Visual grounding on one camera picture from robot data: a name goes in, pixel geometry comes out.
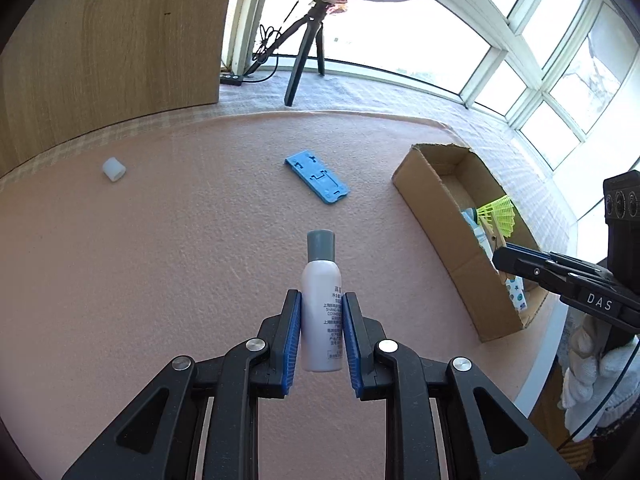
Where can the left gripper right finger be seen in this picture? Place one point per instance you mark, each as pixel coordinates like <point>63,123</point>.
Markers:
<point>442,418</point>

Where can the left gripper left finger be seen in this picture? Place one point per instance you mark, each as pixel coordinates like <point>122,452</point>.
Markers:
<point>200,416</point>

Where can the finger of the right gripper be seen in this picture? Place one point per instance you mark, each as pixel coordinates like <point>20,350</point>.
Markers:
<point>549,276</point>
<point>532,255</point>

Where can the pink bottle grey cap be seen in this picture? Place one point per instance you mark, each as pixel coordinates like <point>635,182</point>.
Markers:
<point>322,327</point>

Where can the blue plastic phone stand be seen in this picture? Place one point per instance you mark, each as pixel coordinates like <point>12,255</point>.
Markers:
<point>317,176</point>

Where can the small white translucent cap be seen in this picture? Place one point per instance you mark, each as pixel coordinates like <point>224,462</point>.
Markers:
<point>113,169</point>

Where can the right white gloved hand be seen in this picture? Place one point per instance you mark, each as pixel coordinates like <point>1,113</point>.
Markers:
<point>600,387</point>

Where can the white patterned small box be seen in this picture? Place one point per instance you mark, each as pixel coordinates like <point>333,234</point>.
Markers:
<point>516,292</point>

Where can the yellow green shuttlecock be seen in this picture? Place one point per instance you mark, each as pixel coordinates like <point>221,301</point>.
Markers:
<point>500,214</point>

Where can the white blue lotion tube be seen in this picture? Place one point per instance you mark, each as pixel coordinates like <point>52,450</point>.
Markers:
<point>469,216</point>

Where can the grey checked bedsheet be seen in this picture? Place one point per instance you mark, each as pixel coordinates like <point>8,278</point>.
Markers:
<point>503,150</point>

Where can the brown cardboard box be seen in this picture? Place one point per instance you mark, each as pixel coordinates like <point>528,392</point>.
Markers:
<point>438,182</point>

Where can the black tripod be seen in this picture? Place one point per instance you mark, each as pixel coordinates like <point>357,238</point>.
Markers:
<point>272,39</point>

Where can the large wooden board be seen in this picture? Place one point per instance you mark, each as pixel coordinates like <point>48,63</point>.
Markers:
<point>74,66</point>

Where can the black inline cable remote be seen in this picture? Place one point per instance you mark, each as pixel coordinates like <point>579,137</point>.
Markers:
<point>231,79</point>

